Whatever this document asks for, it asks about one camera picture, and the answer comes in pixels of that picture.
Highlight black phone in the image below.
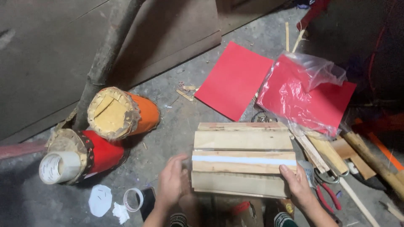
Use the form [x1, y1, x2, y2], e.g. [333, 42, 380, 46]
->
[138, 187, 156, 222]

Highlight large white tape roll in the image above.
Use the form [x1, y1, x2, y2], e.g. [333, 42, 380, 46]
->
[39, 151, 82, 185]

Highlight wooden slat panel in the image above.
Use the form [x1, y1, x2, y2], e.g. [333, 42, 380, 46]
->
[191, 122, 297, 199]

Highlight small clear tape roll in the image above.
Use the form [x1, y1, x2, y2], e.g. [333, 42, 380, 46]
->
[123, 188, 144, 212]

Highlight light wooden plank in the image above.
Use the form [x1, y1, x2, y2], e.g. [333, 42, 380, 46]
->
[307, 135, 350, 174]

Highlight red handled pliers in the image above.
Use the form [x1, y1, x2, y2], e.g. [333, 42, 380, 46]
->
[315, 182, 343, 215]

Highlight red plastic object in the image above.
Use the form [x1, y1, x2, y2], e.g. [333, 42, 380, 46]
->
[296, 0, 332, 31]

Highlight white tape strip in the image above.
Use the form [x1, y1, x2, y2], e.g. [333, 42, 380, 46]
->
[191, 155, 297, 166]

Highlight metal scissors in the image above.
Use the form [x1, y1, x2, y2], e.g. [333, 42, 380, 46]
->
[314, 168, 350, 185]

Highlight red paper in plastic bag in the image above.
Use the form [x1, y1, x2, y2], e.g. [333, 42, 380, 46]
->
[256, 51, 357, 138]

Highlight faded red pole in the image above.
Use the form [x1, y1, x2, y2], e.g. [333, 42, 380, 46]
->
[0, 140, 48, 161]

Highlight long thin wooden stick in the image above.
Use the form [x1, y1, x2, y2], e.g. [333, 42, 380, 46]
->
[339, 177, 381, 227]

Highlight white paper cutout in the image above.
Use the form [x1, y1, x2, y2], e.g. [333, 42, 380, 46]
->
[88, 184, 113, 218]

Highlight person's left hand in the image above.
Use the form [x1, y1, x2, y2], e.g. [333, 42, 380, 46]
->
[157, 153, 192, 209]

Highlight large brown wooden board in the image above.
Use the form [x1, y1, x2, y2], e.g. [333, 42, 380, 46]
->
[0, 0, 133, 145]
[109, 0, 222, 92]

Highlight red paper drum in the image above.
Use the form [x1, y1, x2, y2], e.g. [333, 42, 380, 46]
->
[47, 128, 130, 185]

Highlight orange strip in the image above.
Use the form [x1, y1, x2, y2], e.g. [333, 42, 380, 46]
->
[354, 118, 404, 172]

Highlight person's right hand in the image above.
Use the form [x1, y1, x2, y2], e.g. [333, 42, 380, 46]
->
[279, 164, 317, 212]

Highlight rough tree branch pole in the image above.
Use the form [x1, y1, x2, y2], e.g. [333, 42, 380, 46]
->
[72, 0, 146, 130]

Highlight pale narrow wooden plank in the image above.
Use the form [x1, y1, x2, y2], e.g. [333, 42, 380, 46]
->
[296, 132, 331, 174]

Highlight brown wooden plank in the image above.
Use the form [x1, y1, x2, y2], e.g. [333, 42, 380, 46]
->
[331, 138, 377, 180]

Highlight dark wire coil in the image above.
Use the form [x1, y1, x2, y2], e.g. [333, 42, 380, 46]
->
[251, 110, 274, 123]

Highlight orange paper drum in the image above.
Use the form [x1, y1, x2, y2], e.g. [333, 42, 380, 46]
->
[87, 87, 161, 141]

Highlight person's green sock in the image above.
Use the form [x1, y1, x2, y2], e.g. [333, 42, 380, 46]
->
[170, 213, 189, 227]
[273, 212, 299, 227]

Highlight small wood scraps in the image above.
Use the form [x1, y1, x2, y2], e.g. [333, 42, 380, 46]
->
[176, 84, 201, 102]

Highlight crumpled white paper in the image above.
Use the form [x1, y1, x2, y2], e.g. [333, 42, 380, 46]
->
[112, 202, 130, 225]

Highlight red paper sheet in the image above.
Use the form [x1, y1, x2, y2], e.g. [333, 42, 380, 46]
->
[194, 41, 275, 122]

